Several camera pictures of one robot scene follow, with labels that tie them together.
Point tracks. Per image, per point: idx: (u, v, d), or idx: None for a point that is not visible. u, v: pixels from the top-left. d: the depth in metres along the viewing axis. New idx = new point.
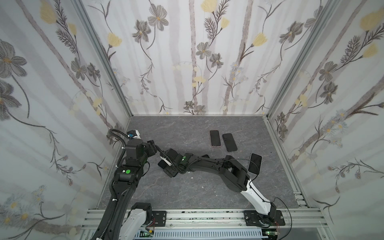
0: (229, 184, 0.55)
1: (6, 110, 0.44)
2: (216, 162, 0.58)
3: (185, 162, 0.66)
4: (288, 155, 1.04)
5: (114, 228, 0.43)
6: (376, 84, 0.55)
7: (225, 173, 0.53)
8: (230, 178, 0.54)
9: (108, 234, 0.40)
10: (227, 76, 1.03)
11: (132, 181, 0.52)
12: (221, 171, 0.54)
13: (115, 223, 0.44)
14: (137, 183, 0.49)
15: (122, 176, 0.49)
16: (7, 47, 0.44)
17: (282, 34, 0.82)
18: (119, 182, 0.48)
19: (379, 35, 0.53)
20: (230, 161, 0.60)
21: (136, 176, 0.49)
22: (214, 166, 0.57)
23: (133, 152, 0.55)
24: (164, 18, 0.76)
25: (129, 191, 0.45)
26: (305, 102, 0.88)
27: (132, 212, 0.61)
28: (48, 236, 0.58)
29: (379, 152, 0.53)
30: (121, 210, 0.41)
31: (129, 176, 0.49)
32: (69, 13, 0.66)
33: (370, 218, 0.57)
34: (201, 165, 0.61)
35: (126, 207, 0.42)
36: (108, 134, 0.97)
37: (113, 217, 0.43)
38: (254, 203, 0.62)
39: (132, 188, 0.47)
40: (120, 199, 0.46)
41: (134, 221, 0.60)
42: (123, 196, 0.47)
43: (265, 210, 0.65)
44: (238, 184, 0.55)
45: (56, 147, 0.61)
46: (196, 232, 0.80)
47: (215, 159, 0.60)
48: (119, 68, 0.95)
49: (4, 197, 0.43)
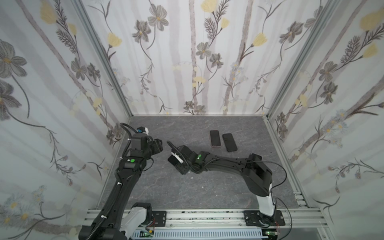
0: (253, 186, 0.49)
1: (6, 110, 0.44)
2: (237, 162, 0.53)
3: (200, 161, 0.60)
4: (288, 155, 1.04)
5: (118, 208, 0.45)
6: (376, 84, 0.55)
7: (250, 175, 0.47)
8: (255, 181, 0.47)
9: (112, 213, 0.41)
10: (227, 76, 1.03)
11: (136, 169, 0.55)
12: (245, 173, 0.48)
13: (119, 204, 0.45)
14: (140, 172, 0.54)
15: (127, 164, 0.52)
16: (7, 47, 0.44)
17: (282, 34, 0.82)
18: (124, 170, 0.50)
19: (379, 35, 0.53)
20: (255, 163, 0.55)
21: (140, 165, 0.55)
22: (236, 165, 0.52)
23: (138, 143, 0.59)
24: (164, 18, 0.76)
25: (133, 177, 0.53)
26: (305, 102, 0.88)
27: (133, 209, 0.61)
28: (48, 236, 0.58)
29: (379, 152, 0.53)
30: (125, 193, 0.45)
31: (133, 164, 0.52)
32: (69, 14, 0.66)
33: (370, 218, 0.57)
34: (221, 165, 0.55)
35: (129, 191, 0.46)
36: (108, 134, 0.97)
37: (117, 199, 0.44)
38: (264, 205, 0.59)
39: (136, 175, 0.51)
40: (124, 183, 0.48)
41: (135, 215, 0.60)
42: (127, 181, 0.50)
43: (267, 213, 0.63)
44: (263, 188, 0.49)
45: (56, 147, 0.61)
46: (195, 232, 0.80)
47: (237, 159, 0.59)
48: (119, 68, 0.95)
49: (4, 197, 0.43)
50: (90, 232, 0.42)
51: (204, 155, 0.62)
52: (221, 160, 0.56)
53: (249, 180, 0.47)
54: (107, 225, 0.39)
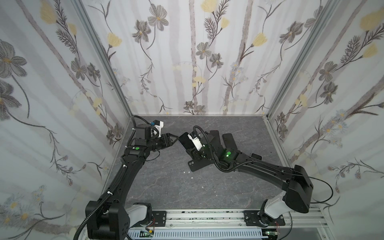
0: (290, 199, 0.44)
1: (6, 110, 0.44)
2: (280, 171, 0.47)
3: (231, 160, 0.54)
4: (288, 155, 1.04)
5: (123, 187, 0.47)
6: (376, 84, 0.55)
7: (296, 189, 0.42)
8: (301, 196, 0.41)
9: (118, 191, 0.43)
10: (227, 75, 1.02)
11: (141, 155, 0.59)
12: (290, 185, 0.43)
13: (124, 185, 0.48)
14: (143, 160, 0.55)
15: (132, 151, 0.55)
16: (7, 47, 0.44)
17: (282, 34, 0.82)
18: (129, 155, 0.53)
19: (379, 35, 0.53)
20: (304, 178, 0.44)
21: (144, 153, 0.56)
22: (278, 174, 0.47)
23: (141, 132, 0.61)
24: (164, 18, 0.76)
25: (137, 162, 0.55)
26: (305, 102, 0.88)
27: (135, 205, 0.60)
28: (48, 236, 0.58)
29: (379, 152, 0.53)
30: (130, 176, 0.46)
31: (138, 151, 0.55)
32: (69, 14, 0.66)
33: (370, 218, 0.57)
34: (256, 168, 0.50)
35: (133, 175, 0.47)
36: (108, 134, 0.97)
37: (123, 179, 0.47)
38: (277, 211, 0.58)
39: (141, 161, 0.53)
40: (130, 167, 0.51)
41: (137, 207, 0.62)
42: (132, 164, 0.52)
43: (272, 215, 0.62)
44: (306, 205, 0.43)
45: (56, 147, 0.61)
46: (195, 232, 0.80)
47: (278, 167, 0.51)
48: (119, 68, 0.95)
49: (4, 197, 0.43)
50: (96, 206, 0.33)
51: (234, 155, 0.55)
52: (256, 163, 0.51)
53: (292, 193, 0.41)
54: (113, 201, 0.40)
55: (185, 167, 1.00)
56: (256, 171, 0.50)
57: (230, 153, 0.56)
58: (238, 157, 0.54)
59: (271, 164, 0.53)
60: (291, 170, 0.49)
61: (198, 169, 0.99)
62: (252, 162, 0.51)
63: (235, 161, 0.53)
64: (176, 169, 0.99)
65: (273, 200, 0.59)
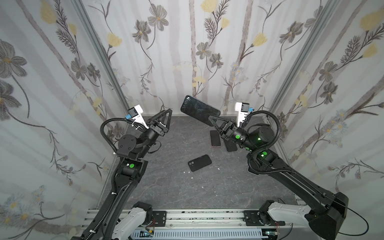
0: (319, 221, 0.42)
1: (6, 110, 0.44)
2: (320, 193, 0.43)
3: (264, 161, 0.50)
4: (288, 154, 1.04)
5: (109, 222, 0.42)
6: (376, 84, 0.55)
7: (335, 217, 0.39)
8: (335, 226, 0.38)
9: (102, 227, 0.40)
10: (227, 76, 1.03)
11: (134, 177, 0.50)
12: (329, 211, 0.40)
13: (110, 217, 0.42)
14: (139, 178, 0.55)
15: (126, 169, 0.48)
16: (7, 47, 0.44)
17: (282, 34, 0.82)
18: (121, 176, 0.47)
19: (379, 35, 0.53)
20: (345, 209, 0.40)
21: (139, 171, 0.52)
22: (317, 195, 0.43)
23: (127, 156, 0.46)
24: (164, 18, 0.76)
25: (129, 186, 0.49)
26: (305, 102, 0.88)
27: (133, 209, 0.62)
28: (48, 236, 0.58)
29: (379, 152, 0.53)
30: (118, 205, 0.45)
31: (132, 171, 0.48)
32: (68, 13, 0.66)
33: (370, 218, 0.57)
34: (293, 180, 0.46)
35: (123, 202, 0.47)
36: (108, 134, 0.97)
37: (109, 210, 0.42)
38: (285, 218, 0.57)
39: (134, 183, 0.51)
40: (119, 194, 0.45)
41: (134, 217, 0.60)
42: (122, 190, 0.46)
43: (273, 216, 0.62)
44: (334, 234, 0.39)
45: (56, 147, 0.61)
46: (195, 232, 0.80)
47: (319, 187, 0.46)
48: (119, 68, 0.95)
49: (4, 197, 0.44)
50: None
51: (270, 157, 0.51)
52: (294, 175, 0.47)
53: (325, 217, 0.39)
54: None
55: (185, 166, 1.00)
56: (289, 181, 0.46)
57: (266, 153, 0.48)
58: (274, 161, 0.50)
59: (312, 181, 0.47)
60: (334, 196, 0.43)
61: (199, 169, 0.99)
62: (290, 172, 0.47)
63: (269, 165, 0.49)
64: (176, 169, 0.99)
65: (288, 208, 0.58)
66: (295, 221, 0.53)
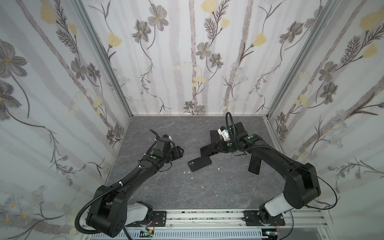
0: (287, 190, 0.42)
1: (6, 110, 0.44)
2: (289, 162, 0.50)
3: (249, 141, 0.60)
4: (288, 154, 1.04)
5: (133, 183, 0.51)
6: (376, 84, 0.55)
7: (297, 178, 0.44)
8: (297, 185, 0.43)
9: (127, 185, 0.47)
10: (227, 76, 1.03)
11: (155, 163, 0.62)
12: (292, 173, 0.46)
13: (134, 181, 0.52)
14: (155, 170, 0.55)
15: (149, 158, 0.60)
16: (7, 47, 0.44)
17: (282, 34, 0.82)
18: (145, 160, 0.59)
19: (379, 35, 0.53)
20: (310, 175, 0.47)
21: (158, 164, 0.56)
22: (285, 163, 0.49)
23: (162, 144, 0.68)
24: (164, 18, 0.76)
25: (150, 168, 0.59)
26: (305, 102, 0.88)
27: (136, 203, 0.62)
28: (48, 236, 0.58)
29: (379, 152, 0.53)
30: (142, 176, 0.56)
31: (155, 160, 0.62)
32: (69, 13, 0.66)
33: (370, 218, 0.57)
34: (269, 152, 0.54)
35: (144, 178, 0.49)
36: (108, 134, 0.97)
37: (134, 176, 0.51)
38: (277, 207, 0.58)
39: (153, 169, 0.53)
40: (143, 169, 0.55)
41: (138, 207, 0.62)
42: (146, 167, 0.57)
43: (270, 210, 0.63)
44: (300, 197, 0.43)
45: (56, 147, 0.61)
46: (195, 232, 0.80)
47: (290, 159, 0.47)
48: (119, 67, 0.95)
49: (4, 198, 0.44)
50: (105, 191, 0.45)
51: (255, 139, 0.60)
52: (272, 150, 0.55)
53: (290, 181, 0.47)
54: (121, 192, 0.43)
55: (185, 167, 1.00)
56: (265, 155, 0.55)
57: (252, 136, 0.62)
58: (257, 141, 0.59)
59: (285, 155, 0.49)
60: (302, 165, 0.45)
61: (199, 169, 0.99)
62: (267, 147, 0.56)
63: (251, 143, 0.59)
64: (177, 169, 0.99)
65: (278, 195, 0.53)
66: (285, 207, 0.53)
